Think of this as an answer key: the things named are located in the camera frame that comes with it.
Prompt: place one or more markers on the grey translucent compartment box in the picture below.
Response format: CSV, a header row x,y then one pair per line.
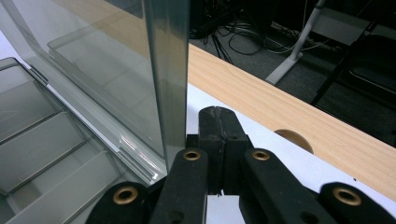
x,y
93,77

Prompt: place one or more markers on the white desk leg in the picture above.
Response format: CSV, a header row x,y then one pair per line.
x,y
292,59

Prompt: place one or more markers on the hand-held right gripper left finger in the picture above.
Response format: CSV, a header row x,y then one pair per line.
x,y
211,133

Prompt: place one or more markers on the grey tray under desk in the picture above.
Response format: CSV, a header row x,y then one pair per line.
x,y
342,25

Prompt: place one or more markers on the black folding chair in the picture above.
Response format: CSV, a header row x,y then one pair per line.
x,y
370,62

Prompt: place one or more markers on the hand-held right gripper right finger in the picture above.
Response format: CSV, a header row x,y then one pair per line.
x,y
233,140

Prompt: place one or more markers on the white table board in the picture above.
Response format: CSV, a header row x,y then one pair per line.
x,y
280,163

